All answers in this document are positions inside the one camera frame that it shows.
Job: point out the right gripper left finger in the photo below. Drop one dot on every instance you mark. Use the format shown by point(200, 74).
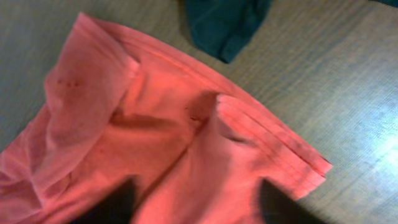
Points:
point(115, 208)

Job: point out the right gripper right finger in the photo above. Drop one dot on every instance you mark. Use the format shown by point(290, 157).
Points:
point(277, 208)

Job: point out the red orange t-shirt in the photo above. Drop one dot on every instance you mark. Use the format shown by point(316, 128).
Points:
point(125, 108)

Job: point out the dark teal garment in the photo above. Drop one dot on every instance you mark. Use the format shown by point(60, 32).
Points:
point(222, 28)

